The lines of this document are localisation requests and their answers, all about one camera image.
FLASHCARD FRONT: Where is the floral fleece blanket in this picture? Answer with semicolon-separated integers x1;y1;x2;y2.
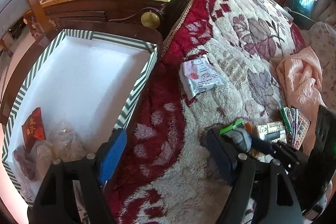
104;0;328;224

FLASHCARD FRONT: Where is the green white snack packet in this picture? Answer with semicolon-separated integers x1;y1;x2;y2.
279;106;296;134

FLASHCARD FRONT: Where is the brown white snack packet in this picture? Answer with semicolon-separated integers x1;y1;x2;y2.
256;122;287;143

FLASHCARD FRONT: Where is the floral sofa cushion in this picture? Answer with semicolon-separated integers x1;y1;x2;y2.
302;22;336;109

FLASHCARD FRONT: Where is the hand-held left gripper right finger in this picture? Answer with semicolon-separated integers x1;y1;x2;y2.
201;128;303;224

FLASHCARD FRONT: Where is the red snack packet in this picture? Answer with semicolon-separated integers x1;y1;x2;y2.
21;107;47;153

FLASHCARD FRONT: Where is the bright green snack packet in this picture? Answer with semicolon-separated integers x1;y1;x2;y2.
220;120;245;135

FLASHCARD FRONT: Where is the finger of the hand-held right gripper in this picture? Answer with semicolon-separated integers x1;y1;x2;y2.
249;135;309;174

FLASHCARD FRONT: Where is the striped cardboard box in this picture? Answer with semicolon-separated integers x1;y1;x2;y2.
1;29;158;207

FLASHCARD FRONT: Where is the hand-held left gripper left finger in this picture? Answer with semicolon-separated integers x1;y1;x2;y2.
28;128;128;224

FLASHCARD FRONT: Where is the pink quilted cloth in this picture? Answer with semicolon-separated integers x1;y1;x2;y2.
276;46;327;119

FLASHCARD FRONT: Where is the teal bag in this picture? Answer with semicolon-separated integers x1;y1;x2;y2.
285;0;315;14

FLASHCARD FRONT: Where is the grey snack packet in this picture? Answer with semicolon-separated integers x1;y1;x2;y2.
228;128;253;153

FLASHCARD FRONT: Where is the clear bag of snacks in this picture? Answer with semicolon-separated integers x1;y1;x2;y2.
12;122;87;201

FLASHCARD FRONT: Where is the white pink snack packet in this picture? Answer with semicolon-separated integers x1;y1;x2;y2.
179;54;226;101

